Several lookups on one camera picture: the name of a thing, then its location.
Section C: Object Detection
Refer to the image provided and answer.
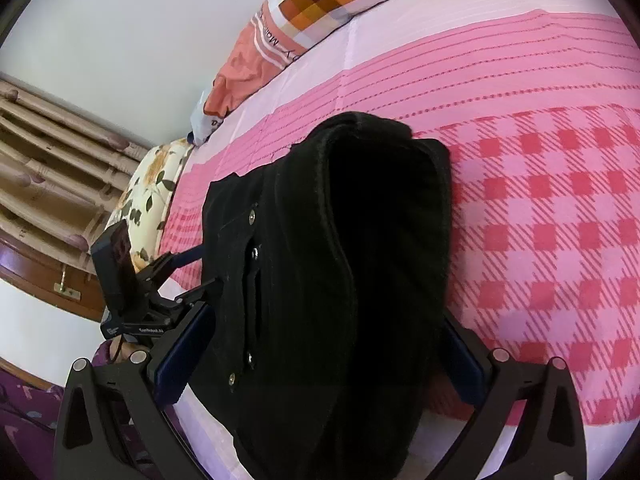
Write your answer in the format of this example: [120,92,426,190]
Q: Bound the floral pillow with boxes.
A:
[102,139,195,281]

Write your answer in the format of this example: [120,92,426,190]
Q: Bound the brass door latch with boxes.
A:
[52,267,82,301]

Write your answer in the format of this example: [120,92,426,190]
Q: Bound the brown wooden door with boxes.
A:
[0,232,106,323]

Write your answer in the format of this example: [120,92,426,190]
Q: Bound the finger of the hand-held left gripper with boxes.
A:
[166,244,208,268]
[174,276,222,307]

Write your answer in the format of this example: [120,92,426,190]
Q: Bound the white plastic bag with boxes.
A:
[190,89,226,147]

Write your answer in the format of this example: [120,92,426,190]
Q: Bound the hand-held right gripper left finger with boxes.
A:
[52,302,217,480]

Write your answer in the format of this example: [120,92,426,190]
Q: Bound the black pants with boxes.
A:
[202,111,453,480]

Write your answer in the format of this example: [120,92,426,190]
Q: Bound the pink checked bedsheet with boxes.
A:
[160,0,640,480]

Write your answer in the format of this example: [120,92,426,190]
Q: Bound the orange plaid pillow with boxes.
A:
[202,0,471,118]

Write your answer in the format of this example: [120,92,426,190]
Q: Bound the purple floral clothing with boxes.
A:
[0,340,196,480]

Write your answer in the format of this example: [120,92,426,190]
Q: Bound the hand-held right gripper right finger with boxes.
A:
[440,312,587,480]

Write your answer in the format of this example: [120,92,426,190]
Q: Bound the wooden headboard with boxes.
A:
[0,77,151,281]

